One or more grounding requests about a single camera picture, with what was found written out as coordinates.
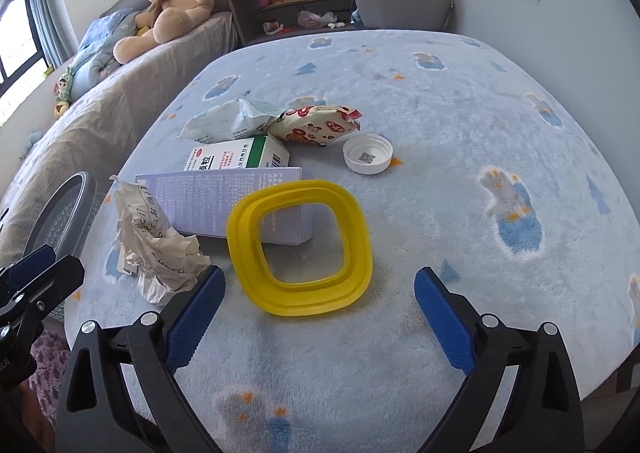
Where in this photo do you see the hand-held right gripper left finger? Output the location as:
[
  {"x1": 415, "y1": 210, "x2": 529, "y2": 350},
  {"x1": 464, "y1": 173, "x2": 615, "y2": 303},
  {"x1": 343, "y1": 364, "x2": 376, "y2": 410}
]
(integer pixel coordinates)
[{"x1": 54, "y1": 265, "x2": 227, "y2": 453}]

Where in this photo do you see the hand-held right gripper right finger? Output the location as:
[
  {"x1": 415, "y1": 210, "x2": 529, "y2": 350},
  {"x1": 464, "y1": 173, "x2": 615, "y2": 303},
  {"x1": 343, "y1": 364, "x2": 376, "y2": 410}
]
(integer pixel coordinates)
[{"x1": 414, "y1": 267, "x2": 586, "y2": 453}]

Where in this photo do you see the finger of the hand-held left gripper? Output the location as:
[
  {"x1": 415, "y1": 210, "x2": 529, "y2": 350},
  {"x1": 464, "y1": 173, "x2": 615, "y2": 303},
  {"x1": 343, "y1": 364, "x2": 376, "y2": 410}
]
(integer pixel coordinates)
[
  {"x1": 0, "y1": 244, "x2": 57, "y2": 295},
  {"x1": 0, "y1": 255, "x2": 86, "y2": 334}
]

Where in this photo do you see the grey perforated wastebasket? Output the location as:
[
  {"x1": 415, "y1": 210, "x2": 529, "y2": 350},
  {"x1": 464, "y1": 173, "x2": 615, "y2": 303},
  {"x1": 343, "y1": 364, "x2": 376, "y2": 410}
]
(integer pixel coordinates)
[{"x1": 22, "y1": 171, "x2": 98, "y2": 324}]

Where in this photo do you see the written paper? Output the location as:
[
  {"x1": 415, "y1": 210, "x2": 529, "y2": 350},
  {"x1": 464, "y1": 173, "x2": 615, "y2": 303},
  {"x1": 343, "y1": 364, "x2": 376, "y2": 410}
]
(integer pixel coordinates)
[{"x1": 109, "y1": 174, "x2": 212, "y2": 306}]

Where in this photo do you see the yellow square plastic lid ring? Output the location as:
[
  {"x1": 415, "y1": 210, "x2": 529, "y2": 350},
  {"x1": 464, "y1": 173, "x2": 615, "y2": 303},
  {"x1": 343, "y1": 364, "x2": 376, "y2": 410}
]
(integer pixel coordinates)
[{"x1": 226, "y1": 179, "x2": 374, "y2": 318}]

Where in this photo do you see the lavender cardboard box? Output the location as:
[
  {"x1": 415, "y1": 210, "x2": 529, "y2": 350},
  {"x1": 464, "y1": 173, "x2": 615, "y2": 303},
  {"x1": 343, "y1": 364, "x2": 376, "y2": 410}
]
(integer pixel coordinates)
[{"x1": 135, "y1": 166, "x2": 315, "y2": 245}]

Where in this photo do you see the green and white medicine box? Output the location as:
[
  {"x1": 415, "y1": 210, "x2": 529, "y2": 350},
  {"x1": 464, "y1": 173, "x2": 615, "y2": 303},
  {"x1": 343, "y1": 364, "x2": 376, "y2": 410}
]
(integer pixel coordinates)
[{"x1": 183, "y1": 135, "x2": 291, "y2": 172}]

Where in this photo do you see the white plastic bottle cap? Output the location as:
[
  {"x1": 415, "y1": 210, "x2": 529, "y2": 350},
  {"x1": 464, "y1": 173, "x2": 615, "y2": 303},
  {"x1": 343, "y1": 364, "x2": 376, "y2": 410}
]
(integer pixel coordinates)
[{"x1": 342, "y1": 134, "x2": 394, "y2": 175}]

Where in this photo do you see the person's left forearm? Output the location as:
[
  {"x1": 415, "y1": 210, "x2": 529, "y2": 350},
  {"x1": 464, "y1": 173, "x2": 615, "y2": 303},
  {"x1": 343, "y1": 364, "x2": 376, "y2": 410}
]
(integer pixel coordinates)
[{"x1": 17, "y1": 380, "x2": 56, "y2": 453}]

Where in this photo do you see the purple shaggy rug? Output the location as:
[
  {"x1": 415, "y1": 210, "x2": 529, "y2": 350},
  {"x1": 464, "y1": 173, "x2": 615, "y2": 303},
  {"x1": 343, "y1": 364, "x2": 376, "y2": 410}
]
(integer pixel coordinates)
[{"x1": 30, "y1": 333, "x2": 71, "y2": 414}]

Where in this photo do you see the small blue plush toy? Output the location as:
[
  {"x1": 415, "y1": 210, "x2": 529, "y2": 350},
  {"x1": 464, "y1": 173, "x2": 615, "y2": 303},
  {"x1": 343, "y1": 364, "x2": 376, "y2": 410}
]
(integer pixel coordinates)
[{"x1": 20, "y1": 129, "x2": 43, "y2": 158}]

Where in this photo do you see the grey bed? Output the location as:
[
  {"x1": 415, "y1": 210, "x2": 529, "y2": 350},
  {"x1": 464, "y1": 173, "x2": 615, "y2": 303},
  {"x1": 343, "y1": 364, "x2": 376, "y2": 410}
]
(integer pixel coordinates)
[{"x1": 0, "y1": 0, "x2": 239, "y2": 244}]

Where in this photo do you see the green plush doll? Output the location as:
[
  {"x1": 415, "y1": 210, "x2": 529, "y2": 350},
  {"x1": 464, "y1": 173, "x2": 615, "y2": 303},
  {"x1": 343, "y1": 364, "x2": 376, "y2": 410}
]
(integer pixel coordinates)
[{"x1": 55, "y1": 67, "x2": 76, "y2": 101}]

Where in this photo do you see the light blue printed blanket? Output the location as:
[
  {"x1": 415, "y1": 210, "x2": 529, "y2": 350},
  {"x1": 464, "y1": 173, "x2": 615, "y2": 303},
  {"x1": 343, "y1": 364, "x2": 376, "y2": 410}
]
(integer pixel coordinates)
[{"x1": 65, "y1": 28, "x2": 640, "y2": 453}]

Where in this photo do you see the light blue crumpled wrapper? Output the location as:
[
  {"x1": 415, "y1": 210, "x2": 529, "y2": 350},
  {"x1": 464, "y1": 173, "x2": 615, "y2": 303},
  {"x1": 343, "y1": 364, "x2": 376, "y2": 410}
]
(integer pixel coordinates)
[{"x1": 179, "y1": 98, "x2": 291, "y2": 144}]

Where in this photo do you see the folded light blue quilt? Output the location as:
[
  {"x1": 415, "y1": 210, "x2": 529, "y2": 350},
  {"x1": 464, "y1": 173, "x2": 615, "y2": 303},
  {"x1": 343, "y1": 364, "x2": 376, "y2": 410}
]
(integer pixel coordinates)
[{"x1": 67, "y1": 40, "x2": 120, "y2": 98}]

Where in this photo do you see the black framed window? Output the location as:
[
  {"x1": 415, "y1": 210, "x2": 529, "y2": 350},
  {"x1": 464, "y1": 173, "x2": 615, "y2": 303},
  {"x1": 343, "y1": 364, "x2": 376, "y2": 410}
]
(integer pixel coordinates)
[{"x1": 0, "y1": 0, "x2": 48, "y2": 126}]

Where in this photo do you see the red patterned snack packet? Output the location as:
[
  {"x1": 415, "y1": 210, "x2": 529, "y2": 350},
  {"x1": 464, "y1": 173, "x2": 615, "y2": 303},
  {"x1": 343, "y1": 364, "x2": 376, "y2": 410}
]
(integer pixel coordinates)
[{"x1": 268, "y1": 104, "x2": 362, "y2": 148}]

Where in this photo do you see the grey curtain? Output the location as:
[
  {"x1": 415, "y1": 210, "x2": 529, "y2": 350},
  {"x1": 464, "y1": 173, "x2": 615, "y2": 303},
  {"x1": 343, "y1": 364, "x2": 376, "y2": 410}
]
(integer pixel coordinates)
[{"x1": 25, "y1": 0, "x2": 76, "y2": 66}]

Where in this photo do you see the blue printed pillow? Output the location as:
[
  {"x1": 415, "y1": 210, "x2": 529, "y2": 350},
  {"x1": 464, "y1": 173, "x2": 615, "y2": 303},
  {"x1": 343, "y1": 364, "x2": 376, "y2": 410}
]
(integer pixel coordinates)
[{"x1": 80, "y1": 9, "x2": 143, "y2": 51}]

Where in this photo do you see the pink and white plastic bag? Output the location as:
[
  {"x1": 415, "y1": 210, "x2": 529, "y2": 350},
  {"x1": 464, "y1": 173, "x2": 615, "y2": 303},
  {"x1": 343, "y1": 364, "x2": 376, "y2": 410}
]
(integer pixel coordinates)
[{"x1": 298, "y1": 10, "x2": 337, "y2": 28}]

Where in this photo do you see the grey round-back chair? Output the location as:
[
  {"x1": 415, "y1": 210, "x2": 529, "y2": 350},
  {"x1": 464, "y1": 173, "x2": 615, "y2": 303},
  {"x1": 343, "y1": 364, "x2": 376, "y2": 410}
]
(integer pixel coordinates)
[{"x1": 354, "y1": 0, "x2": 452, "y2": 31}]

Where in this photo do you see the grey curved shelf unit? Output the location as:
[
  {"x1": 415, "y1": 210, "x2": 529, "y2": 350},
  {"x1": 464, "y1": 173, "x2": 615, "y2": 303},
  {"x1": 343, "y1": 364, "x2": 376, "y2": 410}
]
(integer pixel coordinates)
[{"x1": 225, "y1": 0, "x2": 388, "y2": 46}]

